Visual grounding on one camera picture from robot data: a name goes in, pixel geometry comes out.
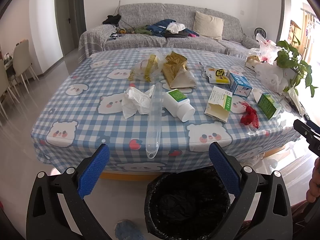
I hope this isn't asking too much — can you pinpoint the white red plastic bag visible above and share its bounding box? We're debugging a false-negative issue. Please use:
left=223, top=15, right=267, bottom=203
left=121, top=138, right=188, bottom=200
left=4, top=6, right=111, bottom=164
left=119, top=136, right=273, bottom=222
left=256, top=33, right=280, bottom=64

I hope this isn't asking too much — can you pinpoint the blue checkered bear tablecloth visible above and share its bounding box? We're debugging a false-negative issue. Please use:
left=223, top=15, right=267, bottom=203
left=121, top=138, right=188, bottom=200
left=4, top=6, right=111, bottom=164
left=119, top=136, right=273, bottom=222
left=31, top=49, right=299, bottom=172

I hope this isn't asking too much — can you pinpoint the clear bag yellow ribbon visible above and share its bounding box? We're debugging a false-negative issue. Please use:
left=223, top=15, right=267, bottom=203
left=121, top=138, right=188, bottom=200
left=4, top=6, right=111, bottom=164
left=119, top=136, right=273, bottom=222
left=128, top=50, right=166, bottom=82

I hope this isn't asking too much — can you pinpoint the grey green door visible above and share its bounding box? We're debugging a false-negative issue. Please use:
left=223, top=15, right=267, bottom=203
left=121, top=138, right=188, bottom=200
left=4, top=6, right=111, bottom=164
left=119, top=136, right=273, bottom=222
left=55, top=0, right=86, bottom=55

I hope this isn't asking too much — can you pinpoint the beige cushion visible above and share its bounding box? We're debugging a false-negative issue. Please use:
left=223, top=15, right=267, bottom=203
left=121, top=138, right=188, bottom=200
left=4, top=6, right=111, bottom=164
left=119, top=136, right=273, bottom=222
left=193, top=11, right=224, bottom=40

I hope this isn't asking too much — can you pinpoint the white green medicine box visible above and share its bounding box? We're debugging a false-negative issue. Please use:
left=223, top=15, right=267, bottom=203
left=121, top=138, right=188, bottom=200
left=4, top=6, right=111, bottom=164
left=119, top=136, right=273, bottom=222
left=204, top=86, right=233, bottom=123

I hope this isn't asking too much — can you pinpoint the clear plastic tube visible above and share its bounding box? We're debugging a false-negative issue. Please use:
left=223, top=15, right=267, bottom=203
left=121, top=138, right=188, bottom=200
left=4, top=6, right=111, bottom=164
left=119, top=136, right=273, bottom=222
left=145, top=82, right=163, bottom=159

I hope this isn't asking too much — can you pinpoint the pile of clothes on sofa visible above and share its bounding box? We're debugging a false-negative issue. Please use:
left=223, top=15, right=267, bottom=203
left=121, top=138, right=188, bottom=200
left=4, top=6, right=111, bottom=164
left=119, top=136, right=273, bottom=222
left=133, top=19, right=199, bottom=38

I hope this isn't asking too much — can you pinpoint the blue milk carton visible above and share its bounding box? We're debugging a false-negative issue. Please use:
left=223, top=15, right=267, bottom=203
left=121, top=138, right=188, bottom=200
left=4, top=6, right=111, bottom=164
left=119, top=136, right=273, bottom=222
left=227, top=72, right=253, bottom=98

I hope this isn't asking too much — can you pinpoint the beige dining chair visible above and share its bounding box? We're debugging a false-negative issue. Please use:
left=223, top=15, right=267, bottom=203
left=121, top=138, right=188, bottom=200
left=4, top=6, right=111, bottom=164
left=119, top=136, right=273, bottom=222
left=13, top=40, right=39, bottom=80
left=0, top=59, right=20, bottom=120

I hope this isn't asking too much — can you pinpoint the grey sofa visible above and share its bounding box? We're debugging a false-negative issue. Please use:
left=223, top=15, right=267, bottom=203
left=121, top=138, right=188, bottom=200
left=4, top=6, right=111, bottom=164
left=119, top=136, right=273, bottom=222
left=79, top=3, right=259, bottom=62

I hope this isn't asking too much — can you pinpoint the black lined trash bin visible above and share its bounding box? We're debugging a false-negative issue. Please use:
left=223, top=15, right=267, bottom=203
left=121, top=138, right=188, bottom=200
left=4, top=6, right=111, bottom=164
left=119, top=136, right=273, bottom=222
left=144, top=166, right=231, bottom=239

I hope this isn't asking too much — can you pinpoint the black bag on sofa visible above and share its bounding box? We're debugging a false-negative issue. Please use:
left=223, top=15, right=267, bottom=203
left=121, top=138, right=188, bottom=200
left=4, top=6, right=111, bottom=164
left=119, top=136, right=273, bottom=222
left=102, top=14, right=121, bottom=27

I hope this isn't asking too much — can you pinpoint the potted green plant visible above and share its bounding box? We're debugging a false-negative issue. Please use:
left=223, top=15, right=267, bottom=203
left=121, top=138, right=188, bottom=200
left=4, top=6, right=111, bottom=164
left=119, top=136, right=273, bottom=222
left=275, top=40, right=318, bottom=98

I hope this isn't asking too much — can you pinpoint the white tissue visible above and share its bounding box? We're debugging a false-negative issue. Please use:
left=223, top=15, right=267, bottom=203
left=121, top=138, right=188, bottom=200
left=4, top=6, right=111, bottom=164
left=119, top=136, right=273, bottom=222
left=121, top=85, right=155, bottom=119

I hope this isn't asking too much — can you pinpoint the white crumpled plastic bag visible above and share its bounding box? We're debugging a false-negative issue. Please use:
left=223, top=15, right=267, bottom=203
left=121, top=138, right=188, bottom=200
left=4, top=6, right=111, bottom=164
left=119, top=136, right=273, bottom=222
left=254, top=62, right=289, bottom=93

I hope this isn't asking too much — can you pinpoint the blue fuzzy slipper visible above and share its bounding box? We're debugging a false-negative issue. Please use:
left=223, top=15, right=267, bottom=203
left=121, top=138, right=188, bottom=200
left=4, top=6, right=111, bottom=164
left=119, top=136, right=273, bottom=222
left=114, top=220, right=145, bottom=240

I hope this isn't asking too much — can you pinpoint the brown tissue box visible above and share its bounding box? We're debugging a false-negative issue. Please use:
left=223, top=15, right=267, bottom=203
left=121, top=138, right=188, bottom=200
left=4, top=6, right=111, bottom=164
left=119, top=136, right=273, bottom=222
left=245, top=55, right=261, bottom=71

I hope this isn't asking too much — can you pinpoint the white pill bottle green label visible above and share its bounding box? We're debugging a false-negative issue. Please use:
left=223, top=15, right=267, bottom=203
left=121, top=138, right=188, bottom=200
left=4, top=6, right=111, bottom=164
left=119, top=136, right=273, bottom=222
left=163, top=89, right=195, bottom=122

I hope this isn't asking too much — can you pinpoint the person's right hand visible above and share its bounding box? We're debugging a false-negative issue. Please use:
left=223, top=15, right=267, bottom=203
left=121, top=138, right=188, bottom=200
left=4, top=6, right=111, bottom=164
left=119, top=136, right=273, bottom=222
left=306, top=158, right=320, bottom=203

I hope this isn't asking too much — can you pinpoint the gold foil package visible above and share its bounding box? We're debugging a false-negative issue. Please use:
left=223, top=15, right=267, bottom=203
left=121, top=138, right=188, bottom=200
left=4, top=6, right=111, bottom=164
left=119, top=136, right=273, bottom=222
left=162, top=51, right=197, bottom=89

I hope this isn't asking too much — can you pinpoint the yellow white snack wrapper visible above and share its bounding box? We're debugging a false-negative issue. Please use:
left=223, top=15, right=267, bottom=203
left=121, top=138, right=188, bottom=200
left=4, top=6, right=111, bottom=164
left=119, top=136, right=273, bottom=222
left=206, top=66, right=231, bottom=85

